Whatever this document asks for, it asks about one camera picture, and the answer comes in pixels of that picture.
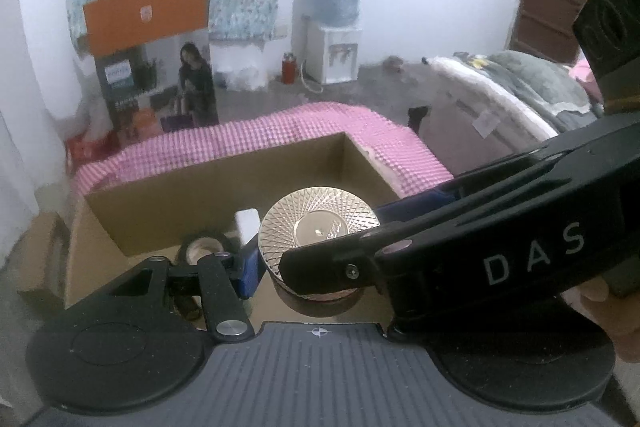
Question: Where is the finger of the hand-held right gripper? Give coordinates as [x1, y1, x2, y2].
[375, 122, 617, 224]
[279, 156, 592, 296]

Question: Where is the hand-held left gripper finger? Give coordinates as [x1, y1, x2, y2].
[112, 242, 261, 343]

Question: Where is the black tape roll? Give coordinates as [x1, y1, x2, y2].
[179, 234, 241, 268]

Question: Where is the gold lid glass jar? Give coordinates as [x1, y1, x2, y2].
[257, 187, 383, 317]

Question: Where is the brown cardboard box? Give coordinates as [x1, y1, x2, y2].
[65, 132, 456, 333]

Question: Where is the person's right hand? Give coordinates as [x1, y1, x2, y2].
[562, 277, 640, 363]

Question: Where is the black floor object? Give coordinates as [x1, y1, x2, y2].
[407, 106, 431, 138]

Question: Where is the white fleece blanket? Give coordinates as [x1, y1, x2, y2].
[430, 54, 561, 158]

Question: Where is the pink checkered bed sheet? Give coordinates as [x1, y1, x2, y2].
[67, 103, 453, 198]

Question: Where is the grey blanket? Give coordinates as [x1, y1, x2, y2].
[480, 49, 606, 132]

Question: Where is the white water dispenser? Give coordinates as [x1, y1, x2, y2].
[305, 19, 362, 85]

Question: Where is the pink cloth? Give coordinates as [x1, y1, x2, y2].
[570, 59, 608, 102]

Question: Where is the red snack packet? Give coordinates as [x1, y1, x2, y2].
[67, 132, 121, 172]

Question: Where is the printed appliance box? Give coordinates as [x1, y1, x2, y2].
[95, 29, 220, 142]

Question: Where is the white curtain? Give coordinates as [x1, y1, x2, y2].
[0, 0, 68, 228]

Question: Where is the orange cardboard box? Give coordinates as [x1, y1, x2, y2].
[82, 0, 213, 58]

